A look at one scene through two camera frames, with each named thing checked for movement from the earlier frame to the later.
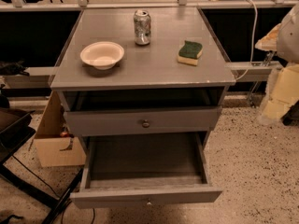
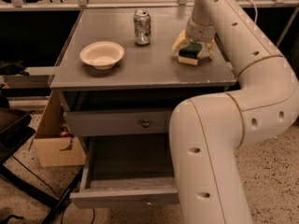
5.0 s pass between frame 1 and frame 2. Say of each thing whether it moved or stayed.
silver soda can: stayed
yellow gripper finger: moved
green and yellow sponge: stayed
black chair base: stayed
